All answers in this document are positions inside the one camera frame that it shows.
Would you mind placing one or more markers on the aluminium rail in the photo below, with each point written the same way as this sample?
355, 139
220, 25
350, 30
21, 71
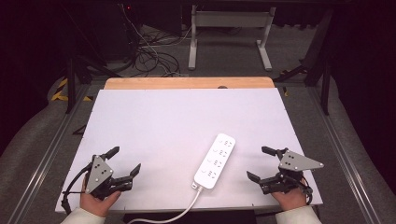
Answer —
46, 155
342, 155

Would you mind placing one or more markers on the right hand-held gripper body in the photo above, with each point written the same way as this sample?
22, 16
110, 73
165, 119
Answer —
295, 162

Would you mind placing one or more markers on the white metal desk frame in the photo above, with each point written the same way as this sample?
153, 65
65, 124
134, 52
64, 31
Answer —
231, 19

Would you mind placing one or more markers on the black metal stand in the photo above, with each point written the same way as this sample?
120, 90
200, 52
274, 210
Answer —
325, 77
71, 84

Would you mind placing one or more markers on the person's right hand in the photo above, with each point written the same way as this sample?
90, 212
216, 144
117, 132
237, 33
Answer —
289, 199

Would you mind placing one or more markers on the yellow black hazard tape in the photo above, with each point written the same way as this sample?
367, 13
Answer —
59, 95

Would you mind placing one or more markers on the person's left hand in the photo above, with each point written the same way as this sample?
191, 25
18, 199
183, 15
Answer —
97, 205

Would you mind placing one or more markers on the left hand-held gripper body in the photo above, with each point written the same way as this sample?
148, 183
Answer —
99, 172

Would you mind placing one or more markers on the white power strip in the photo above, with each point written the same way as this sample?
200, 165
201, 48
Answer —
214, 161

